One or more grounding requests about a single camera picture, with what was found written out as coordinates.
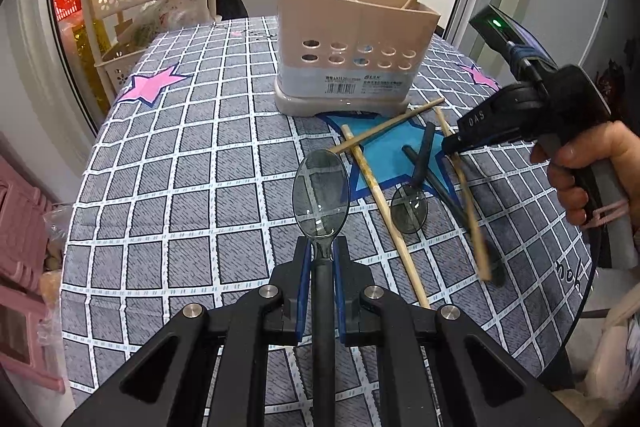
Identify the clear grey plastic spoon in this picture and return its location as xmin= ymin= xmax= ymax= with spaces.
xmin=390 ymin=122 xmax=435 ymax=234
xmin=292 ymin=150 xmax=350 ymax=426

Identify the person's right hand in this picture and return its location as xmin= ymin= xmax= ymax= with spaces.
xmin=530 ymin=121 xmax=640 ymax=228

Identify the short light bamboo chopstick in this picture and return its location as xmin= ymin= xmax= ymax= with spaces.
xmin=349 ymin=145 xmax=431 ymax=309

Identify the small clear grey spoon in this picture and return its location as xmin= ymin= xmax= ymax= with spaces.
xmin=401 ymin=143 xmax=507 ymax=287

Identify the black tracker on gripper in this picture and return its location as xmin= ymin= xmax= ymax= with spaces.
xmin=470 ymin=4 xmax=559 ymax=81

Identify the grey checked tablecloth with stars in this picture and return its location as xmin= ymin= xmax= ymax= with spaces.
xmin=61 ymin=17 xmax=594 ymax=404

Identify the beige plastic utensil holder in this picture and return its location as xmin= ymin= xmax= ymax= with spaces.
xmin=274 ymin=0 xmax=440 ymax=117

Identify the pink plastic stool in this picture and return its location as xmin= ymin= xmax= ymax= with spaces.
xmin=1 ymin=285 xmax=65 ymax=393
xmin=0 ymin=158 xmax=52 ymax=293

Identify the beige perforated plastic rack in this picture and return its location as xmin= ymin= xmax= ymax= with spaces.
xmin=78 ymin=0 xmax=222 ymax=96

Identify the red plastic basket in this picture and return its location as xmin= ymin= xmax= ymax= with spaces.
xmin=54 ymin=0 xmax=81 ymax=22

